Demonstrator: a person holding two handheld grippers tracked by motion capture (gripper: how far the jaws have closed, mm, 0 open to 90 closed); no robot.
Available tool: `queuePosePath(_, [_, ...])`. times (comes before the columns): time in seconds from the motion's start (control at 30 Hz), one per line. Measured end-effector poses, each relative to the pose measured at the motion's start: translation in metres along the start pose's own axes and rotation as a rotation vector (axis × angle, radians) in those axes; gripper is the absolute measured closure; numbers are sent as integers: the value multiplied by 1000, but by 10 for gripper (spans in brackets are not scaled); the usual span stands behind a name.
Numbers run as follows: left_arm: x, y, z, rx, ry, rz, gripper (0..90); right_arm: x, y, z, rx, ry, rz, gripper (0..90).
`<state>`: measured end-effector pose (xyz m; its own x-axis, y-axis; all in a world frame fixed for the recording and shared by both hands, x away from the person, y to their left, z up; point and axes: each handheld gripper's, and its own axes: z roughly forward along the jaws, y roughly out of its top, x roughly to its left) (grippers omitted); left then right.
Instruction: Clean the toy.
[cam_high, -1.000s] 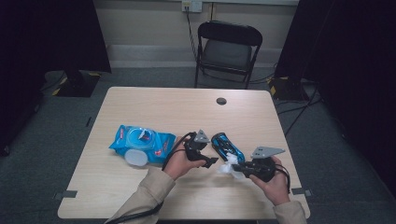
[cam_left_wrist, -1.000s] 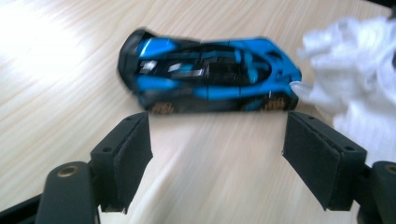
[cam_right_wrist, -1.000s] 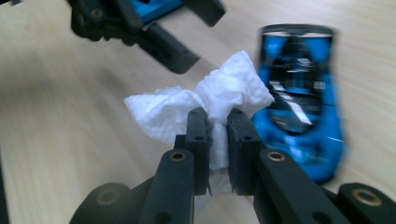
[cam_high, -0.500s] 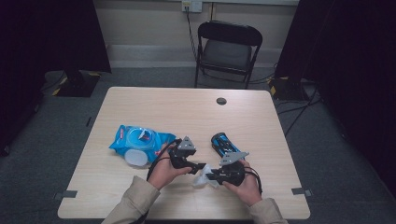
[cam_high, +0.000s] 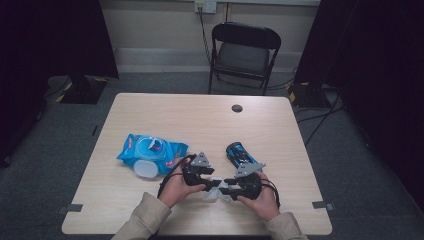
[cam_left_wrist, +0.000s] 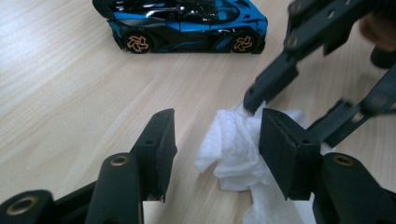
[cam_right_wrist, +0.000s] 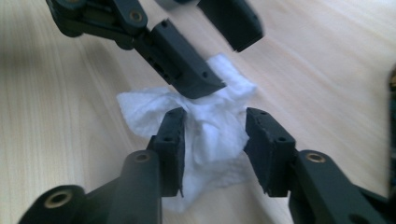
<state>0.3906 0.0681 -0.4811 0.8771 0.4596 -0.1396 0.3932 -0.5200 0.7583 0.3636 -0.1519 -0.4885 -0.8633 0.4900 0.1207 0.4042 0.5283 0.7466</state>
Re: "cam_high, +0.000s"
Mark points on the black floor tape strip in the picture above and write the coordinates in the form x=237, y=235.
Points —
x=95, y=130

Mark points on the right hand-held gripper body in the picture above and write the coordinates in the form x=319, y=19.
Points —
x=248, y=170

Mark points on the dark curtain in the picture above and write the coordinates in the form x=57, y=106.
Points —
x=383, y=66
x=50, y=40

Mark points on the person's left hand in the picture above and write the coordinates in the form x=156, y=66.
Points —
x=175, y=191

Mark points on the blue and black toy car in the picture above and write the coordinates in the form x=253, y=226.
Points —
x=236, y=151

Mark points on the white wet wipe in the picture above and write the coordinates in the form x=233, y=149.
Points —
x=153, y=144
x=215, y=195

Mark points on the blue wet wipes pack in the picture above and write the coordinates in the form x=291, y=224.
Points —
x=173, y=156

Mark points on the black folding chair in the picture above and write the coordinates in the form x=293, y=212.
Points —
x=245, y=35

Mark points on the black stand base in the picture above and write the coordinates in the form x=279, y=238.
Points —
x=310, y=96
x=83, y=93

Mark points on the person's right hand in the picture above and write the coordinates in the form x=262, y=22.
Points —
x=266, y=206

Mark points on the white wall socket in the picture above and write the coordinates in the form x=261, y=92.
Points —
x=209, y=6

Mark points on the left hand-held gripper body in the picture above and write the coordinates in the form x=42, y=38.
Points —
x=201, y=160

